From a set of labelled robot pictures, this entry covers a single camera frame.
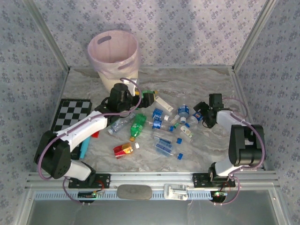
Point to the crushed clear bottle white cap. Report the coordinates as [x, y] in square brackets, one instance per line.
[118, 125]

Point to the silver metal latch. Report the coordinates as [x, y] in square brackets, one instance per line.
[175, 192]

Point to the aluminium rail with grooves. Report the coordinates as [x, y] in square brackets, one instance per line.
[152, 179]

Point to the Pepsi label clear bottle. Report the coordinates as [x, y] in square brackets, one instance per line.
[195, 117]

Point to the grey oval pad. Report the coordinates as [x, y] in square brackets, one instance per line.
[134, 192]

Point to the small white bottle green label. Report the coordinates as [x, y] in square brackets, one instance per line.
[187, 133]

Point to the round blue label bottle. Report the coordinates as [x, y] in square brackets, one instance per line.
[183, 110]

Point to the long aluminium frame bar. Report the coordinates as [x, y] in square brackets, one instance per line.
[175, 67]

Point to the red plastic block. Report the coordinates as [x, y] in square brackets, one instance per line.
[95, 134]

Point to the red yellow bottle white cap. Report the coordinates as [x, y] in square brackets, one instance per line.
[123, 150]

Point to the small green circuit board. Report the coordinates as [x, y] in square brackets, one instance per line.
[219, 194]
[86, 194]

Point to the white rectangular plastic bottle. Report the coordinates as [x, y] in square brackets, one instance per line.
[164, 103]

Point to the black grey checkerboard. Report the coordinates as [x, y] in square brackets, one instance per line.
[72, 110]

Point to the white bin with pink bag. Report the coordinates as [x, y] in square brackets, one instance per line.
[117, 49]

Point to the blue label bottle white cap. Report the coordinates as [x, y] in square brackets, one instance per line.
[158, 113]

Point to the aluminium frame post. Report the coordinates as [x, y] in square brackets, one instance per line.
[253, 35]

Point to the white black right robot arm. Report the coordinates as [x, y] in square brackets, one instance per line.
[236, 145]

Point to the light blue plastic tube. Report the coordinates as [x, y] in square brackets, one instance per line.
[84, 148]

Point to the large clear bottle blue cap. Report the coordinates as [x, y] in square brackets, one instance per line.
[164, 148]

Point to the small clear bottle green cap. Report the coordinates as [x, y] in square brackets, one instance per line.
[174, 123]

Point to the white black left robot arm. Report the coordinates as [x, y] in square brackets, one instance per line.
[90, 129]

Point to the green bottle orange cap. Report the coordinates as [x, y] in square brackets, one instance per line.
[137, 126]

